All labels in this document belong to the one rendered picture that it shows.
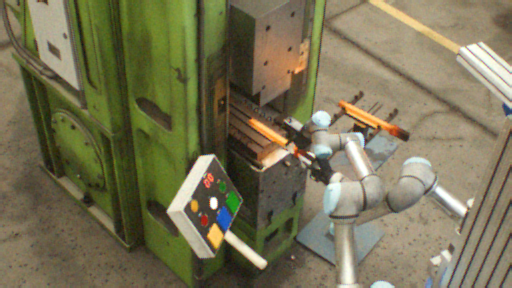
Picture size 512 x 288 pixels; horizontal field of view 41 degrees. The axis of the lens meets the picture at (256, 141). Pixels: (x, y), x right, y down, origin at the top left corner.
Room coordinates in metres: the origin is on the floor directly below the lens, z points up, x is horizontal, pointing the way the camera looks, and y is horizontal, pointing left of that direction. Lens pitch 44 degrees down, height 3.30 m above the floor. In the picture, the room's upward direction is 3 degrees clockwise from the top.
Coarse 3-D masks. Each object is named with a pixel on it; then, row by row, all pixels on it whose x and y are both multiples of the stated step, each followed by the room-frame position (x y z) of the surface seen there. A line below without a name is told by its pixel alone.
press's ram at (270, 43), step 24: (240, 0) 2.40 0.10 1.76; (264, 0) 2.41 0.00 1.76; (288, 0) 2.42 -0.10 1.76; (240, 24) 2.33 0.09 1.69; (264, 24) 2.31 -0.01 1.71; (288, 24) 2.42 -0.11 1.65; (240, 48) 2.33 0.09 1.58; (264, 48) 2.32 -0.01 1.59; (288, 48) 2.44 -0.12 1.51; (240, 72) 2.33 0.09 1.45; (264, 72) 2.33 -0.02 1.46
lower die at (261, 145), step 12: (228, 96) 2.70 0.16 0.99; (240, 108) 2.61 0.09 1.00; (228, 120) 2.52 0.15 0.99; (240, 120) 2.53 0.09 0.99; (264, 120) 2.53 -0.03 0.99; (228, 132) 2.45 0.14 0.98; (240, 132) 2.45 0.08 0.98; (252, 132) 2.44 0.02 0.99; (276, 132) 2.45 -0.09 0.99; (252, 144) 2.37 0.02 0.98; (264, 144) 2.36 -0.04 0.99; (276, 144) 2.41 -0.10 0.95; (252, 156) 2.33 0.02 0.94; (264, 156) 2.35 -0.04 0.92
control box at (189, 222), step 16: (208, 160) 2.04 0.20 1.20; (192, 176) 1.96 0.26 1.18; (224, 176) 2.04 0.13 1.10; (192, 192) 1.85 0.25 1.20; (208, 192) 1.91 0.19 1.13; (224, 192) 1.98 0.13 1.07; (176, 208) 1.77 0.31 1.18; (208, 208) 1.86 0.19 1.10; (176, 224) 1.76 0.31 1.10; (192, 224) 1.74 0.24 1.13; (208, 224) 1.80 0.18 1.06; (192, 240) 1.74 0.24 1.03; (208, 240) 1.74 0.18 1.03; (208, 256) 1.72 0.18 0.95
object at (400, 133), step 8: (344, 104) 2.67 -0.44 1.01; (352, 112) 2.63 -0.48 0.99; (360, 112) 2.61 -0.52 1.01; (368, 120) 2.58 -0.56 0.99; (376, 120) 2.56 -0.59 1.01; (384, 128) 2.52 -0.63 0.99; (392, 128) 2.50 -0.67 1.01; (400, 128) 2.50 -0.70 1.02; (400, 136) 2.48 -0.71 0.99; (408, 136) 2.46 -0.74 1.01
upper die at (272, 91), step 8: (288, 72) 2.45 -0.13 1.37; (280, 80) 2.41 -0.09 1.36; (288, 80) 2.45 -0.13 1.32; (232, 88) 2.43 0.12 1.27; (240, 88) 2.40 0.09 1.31; (264, 88) 2.33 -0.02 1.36; (272, 88) 2.37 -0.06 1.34; (280, 88) 2.41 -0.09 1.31; (288, 88) 2.45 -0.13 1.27; (248, 96) 2.36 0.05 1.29; (256, 96) 2.33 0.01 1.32; (264, 96) 2.33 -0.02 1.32; (272, 96) 2.37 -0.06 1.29; (256, 104) 2.33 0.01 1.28; (264, 104) 2.33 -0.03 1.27
